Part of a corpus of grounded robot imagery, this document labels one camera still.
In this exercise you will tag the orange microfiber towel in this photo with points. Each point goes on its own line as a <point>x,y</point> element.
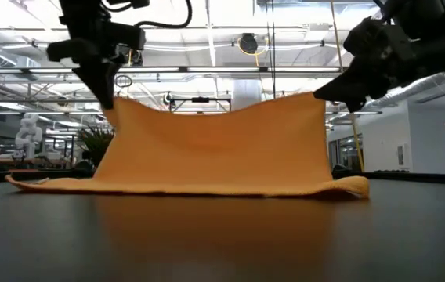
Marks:
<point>214,152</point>

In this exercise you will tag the small potted plant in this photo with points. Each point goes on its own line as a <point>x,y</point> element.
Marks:
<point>97,145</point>

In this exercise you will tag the black rounded object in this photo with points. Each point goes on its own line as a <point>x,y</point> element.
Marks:
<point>340,170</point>

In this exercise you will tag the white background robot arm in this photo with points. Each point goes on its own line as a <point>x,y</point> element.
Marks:
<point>28,135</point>

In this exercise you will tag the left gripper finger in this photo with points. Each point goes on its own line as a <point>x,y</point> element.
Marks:
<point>93,82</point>
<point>109,86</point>

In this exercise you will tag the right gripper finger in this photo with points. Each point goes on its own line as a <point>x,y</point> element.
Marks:
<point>357,105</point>
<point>344,88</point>

